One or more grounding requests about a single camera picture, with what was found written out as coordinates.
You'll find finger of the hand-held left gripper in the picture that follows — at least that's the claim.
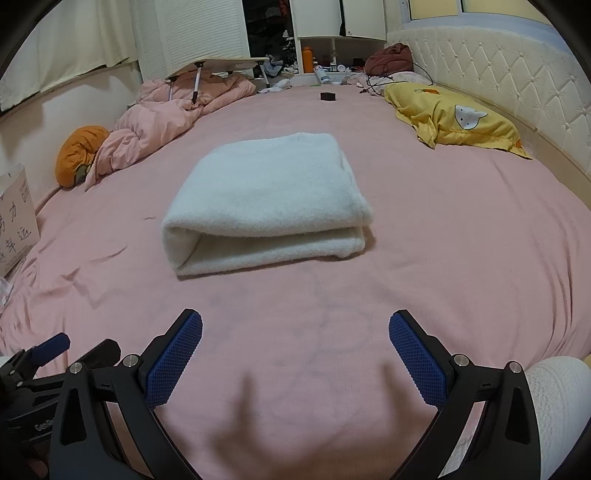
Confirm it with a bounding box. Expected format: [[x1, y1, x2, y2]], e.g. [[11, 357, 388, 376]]
[[69, 339, 122, 371], [28, 333, 71, 365]]

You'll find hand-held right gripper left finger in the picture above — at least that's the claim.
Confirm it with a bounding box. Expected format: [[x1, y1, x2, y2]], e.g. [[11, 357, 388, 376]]
[[48, 308, 204, 480]]

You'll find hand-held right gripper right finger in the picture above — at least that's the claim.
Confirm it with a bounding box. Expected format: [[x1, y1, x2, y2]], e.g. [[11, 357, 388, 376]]
[[388, 310, 543, 480]]

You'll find white fluffy sweater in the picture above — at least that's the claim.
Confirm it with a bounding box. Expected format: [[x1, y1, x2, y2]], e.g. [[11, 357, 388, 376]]
[[161, 133, 375, 278]]

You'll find pink bed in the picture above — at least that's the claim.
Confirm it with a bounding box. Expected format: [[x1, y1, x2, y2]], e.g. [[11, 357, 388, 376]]
[[0, 83, 591, 480]]

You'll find cardboard box with writing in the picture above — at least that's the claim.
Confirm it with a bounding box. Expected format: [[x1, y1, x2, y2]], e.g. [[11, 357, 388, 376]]
[[0, 164, 40, 278]]

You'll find person's white trouser leg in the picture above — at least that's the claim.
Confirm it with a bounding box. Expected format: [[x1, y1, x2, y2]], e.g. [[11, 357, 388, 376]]
[[438, 355, 591, 480]]

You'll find orange plush pillow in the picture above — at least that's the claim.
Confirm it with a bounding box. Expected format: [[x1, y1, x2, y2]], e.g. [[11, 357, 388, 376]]
[[55, 124, 110, 188]]

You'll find pink duvet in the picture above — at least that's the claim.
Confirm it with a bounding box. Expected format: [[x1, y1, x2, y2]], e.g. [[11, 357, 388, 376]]
[[83, 71, 257, 192]]

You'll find yellow pillow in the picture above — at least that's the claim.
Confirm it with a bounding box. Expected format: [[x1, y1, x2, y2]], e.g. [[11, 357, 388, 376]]
[[384, 82, 533, 161]]

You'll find folding lap desk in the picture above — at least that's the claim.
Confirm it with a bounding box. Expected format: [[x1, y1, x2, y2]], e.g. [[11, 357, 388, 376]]
[[168, 56, 273, 107]]

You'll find cream curtain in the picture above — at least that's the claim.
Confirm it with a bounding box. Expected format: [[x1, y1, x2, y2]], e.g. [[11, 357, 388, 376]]
[[0, 0, 139, 112]]

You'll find dark red bag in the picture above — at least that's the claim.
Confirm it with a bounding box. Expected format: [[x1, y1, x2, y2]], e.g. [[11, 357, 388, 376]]
[[365, 43, 413, 76]]

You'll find cream tufted headboard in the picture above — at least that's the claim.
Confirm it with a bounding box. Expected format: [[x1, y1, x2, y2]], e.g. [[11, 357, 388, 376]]
[[387, 18, 591, 204]]

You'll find white louvred wardrobe door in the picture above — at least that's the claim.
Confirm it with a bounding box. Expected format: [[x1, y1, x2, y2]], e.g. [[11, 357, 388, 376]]
[[129, 0, 252, 81]]

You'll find white cabinet door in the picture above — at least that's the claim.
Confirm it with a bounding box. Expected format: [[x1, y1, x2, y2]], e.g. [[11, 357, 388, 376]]
[[342, 0, 387, 41], [290, 0, 340, 38]]

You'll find window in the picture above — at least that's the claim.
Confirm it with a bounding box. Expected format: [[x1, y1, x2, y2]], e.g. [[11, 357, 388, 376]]
[[402, 0, 550, 24]]

